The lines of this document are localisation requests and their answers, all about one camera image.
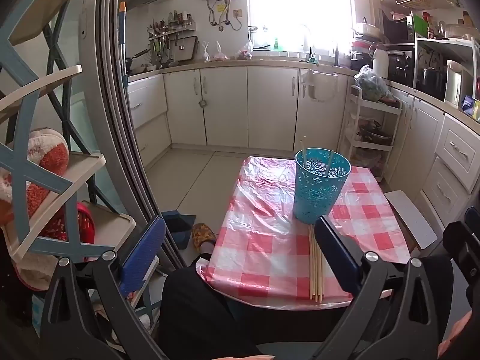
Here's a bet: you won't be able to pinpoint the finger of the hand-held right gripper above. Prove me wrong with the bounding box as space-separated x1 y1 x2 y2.
443 206 480 297

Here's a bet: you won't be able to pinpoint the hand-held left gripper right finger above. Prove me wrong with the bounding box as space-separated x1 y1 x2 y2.
314 215 448 360

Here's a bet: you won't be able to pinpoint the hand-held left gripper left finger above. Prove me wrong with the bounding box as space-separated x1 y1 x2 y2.
39 217 167 360

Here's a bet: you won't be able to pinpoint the turquoise perforated plastic basket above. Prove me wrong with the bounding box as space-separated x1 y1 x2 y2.
293 148 352 225

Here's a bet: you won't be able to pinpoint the person's right forearm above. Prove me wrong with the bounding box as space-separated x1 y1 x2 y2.
437 309 474 360

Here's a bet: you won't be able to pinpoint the dark blue dustpan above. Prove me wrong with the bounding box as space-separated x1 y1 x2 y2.
161 210 197 250

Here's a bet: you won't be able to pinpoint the white board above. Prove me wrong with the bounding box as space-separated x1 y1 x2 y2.
384 190 439 250

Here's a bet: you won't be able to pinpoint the yellow patterned slipper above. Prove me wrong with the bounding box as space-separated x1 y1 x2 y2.
191 223 218 252

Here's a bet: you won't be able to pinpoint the cream drawer cabinet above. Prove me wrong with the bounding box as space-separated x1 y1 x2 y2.
386 86 480 233

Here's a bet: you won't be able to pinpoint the red patterned slipper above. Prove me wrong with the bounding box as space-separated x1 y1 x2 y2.
41 202 94 242

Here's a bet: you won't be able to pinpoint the pink checkered plastic tablecloth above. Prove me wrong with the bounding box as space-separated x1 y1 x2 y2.
199 155 411 304

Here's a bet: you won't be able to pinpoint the person's black pants leg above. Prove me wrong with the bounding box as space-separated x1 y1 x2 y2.
159 259 263 360

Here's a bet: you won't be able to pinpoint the blue and cream shoe rack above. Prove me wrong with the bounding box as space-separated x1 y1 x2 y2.
0 0 137 323

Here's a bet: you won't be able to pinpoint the white trolley rack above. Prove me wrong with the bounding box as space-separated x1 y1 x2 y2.
343 84 402 182

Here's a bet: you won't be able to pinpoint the blue box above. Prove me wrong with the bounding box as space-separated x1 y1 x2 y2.
461 95 480 115

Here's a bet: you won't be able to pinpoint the dark pan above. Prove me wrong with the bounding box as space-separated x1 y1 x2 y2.
356 122 392 145

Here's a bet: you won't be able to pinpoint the plush toy red white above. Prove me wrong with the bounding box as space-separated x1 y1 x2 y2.
0 127 70 226

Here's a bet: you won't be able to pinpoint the white electric kettle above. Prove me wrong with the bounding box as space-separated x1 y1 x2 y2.
444 60 466 107

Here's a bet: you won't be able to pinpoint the cream kitchen base cabinet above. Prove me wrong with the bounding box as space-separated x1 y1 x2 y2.
163 65 357 151
127 74 173 167

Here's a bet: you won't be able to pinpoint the black cooking pot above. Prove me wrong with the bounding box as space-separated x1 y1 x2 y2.
418 67 447 98

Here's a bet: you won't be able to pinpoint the white door-hung bin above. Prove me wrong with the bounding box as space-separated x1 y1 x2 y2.
302 69 340 102

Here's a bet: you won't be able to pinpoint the black toaster oven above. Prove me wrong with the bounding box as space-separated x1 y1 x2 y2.
386 50 415 87

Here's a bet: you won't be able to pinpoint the filled clear plastic bag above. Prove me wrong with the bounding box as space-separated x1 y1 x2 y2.
354 64 394 102

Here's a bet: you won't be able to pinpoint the white counter shelf rack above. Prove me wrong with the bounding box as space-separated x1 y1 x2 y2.
412 32 480 100

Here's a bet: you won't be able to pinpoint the black wok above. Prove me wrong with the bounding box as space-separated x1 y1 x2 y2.
125 49 151 74

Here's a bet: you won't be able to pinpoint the green cutting board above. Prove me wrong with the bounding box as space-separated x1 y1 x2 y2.
412 14 430 40

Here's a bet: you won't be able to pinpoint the black microwave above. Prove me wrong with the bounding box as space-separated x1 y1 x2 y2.
382 9 415 44

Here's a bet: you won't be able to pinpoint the stacked food containers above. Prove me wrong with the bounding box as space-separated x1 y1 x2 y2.
352 22 383 61

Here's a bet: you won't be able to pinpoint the knotted plastic bag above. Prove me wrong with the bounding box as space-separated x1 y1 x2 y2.
212 41 230 62
235 40 254 61

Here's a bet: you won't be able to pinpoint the bright window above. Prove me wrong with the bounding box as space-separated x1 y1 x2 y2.
245 0 355 51

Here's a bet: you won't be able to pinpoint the grey sliding door frame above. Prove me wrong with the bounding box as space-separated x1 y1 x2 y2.
79 0 184 271

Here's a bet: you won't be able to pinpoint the blue handled mop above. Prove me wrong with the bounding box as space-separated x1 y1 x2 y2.
119 2 128 83

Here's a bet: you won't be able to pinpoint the wall utensil rack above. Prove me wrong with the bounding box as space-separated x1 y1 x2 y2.
148 9 197 44

